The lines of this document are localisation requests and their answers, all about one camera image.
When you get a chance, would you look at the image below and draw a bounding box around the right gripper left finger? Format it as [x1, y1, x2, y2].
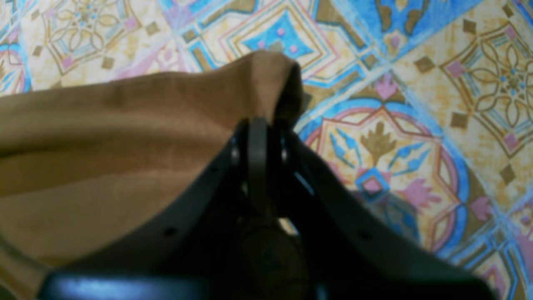
[40, 118, 269, 300]

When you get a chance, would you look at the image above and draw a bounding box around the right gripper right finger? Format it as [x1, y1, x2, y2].
[267, 126, 496, 300]

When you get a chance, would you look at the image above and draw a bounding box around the brown t-shirt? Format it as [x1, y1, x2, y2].
[0, 51, 304, 300]

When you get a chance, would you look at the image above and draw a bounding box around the patterned tile tablecloth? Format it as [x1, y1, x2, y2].
[1, 0, 532, 300]

